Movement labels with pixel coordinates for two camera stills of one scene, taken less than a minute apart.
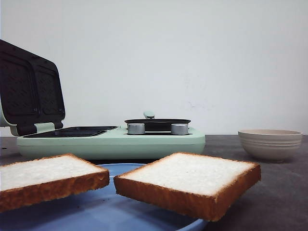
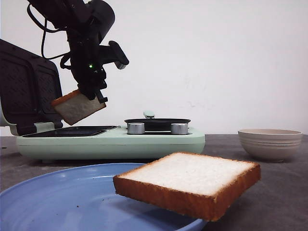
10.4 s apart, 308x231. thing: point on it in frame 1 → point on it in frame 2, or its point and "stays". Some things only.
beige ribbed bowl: [270, 145] stays
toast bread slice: [186, 185] stays
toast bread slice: [42, 179] → [73, 107]
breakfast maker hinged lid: [31, 90] stays
